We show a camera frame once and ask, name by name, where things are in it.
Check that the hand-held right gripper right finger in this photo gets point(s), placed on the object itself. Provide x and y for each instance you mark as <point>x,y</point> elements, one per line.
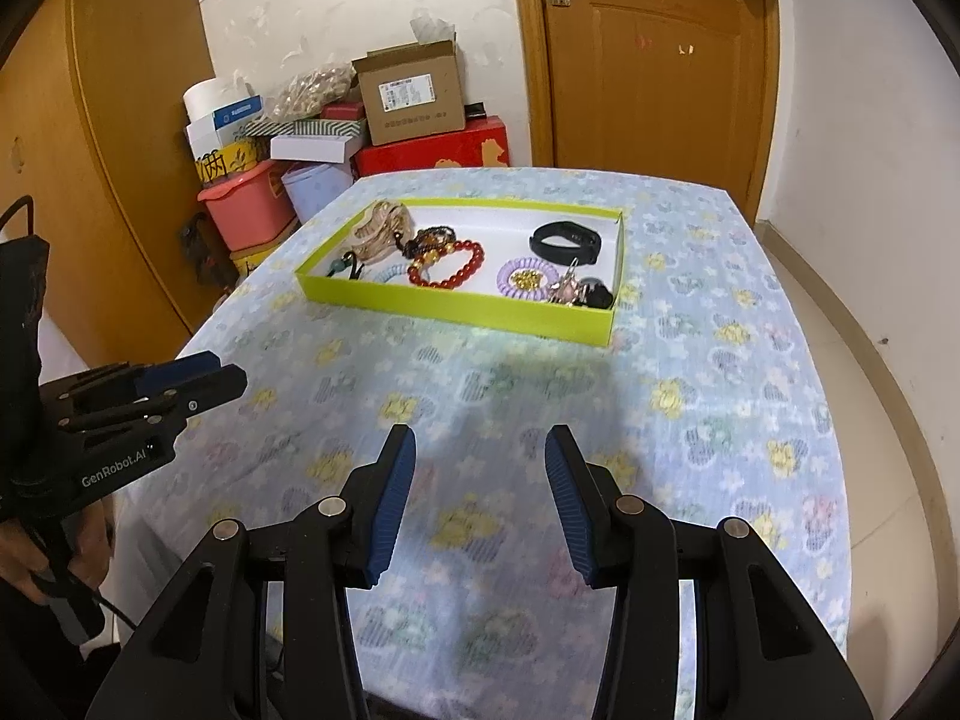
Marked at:
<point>570,502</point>

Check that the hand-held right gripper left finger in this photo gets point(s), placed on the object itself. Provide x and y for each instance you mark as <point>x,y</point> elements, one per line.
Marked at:
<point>390,495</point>

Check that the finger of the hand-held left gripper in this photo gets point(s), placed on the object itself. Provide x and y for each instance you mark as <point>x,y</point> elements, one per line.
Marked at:
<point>180,371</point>
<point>210,390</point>

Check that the green cardboard tray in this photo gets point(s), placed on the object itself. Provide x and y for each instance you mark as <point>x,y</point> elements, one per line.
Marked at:
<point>495,236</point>

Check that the person's left hand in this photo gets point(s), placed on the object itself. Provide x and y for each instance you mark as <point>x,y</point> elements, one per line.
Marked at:
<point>15,555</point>

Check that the floral tablecloth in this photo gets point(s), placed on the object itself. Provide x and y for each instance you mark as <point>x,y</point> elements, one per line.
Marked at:
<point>525,390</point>

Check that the dark brown bag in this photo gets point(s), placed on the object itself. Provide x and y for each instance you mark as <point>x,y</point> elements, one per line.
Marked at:
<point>202,247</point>

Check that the yellow storage box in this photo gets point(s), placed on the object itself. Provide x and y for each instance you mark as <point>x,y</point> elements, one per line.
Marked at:
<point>259,255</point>

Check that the black bag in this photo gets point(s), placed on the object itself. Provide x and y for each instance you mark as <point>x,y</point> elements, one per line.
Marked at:
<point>19,315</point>

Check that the pink plastic bin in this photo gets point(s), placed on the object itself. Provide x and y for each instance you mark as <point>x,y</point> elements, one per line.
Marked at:
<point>240,210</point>

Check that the wooden wardrobe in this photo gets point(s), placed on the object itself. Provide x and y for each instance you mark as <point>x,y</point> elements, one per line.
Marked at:
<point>127,165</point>

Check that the yellow patterned box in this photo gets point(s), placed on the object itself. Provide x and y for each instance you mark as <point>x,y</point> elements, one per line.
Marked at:
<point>225,161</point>

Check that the lavender round container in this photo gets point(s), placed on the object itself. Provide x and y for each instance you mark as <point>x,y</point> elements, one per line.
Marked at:
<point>315,187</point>

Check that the gold hair claw clip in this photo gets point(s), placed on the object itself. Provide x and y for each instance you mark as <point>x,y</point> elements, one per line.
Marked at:
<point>379,229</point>

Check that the white flat box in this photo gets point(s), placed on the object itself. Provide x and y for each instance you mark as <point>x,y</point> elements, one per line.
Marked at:
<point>307,148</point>

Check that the white and blue box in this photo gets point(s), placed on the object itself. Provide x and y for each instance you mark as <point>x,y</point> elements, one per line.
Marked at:
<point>236,116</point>

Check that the black fitness band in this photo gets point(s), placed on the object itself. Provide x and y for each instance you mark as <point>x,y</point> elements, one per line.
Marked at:
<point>581,236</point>

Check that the green striped box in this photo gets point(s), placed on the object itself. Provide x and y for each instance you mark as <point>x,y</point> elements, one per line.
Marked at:
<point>300,127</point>

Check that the white paper roll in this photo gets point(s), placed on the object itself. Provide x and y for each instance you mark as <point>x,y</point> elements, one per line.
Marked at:
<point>210,97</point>

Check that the small red box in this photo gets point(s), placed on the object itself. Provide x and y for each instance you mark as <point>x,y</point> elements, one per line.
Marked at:
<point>341,111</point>

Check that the clear bag of nuts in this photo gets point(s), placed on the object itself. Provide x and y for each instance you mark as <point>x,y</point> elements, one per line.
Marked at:
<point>307,90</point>

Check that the red gift box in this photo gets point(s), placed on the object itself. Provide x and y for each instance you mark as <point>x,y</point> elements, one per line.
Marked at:
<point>427,154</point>

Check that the open cardboard box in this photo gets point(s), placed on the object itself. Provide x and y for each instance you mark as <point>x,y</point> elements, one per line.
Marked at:
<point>409,109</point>

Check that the small black box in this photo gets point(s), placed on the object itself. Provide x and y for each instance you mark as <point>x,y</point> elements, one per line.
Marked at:
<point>475,112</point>

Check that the wooden door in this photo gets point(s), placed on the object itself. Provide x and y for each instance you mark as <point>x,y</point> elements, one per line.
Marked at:
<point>652,90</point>

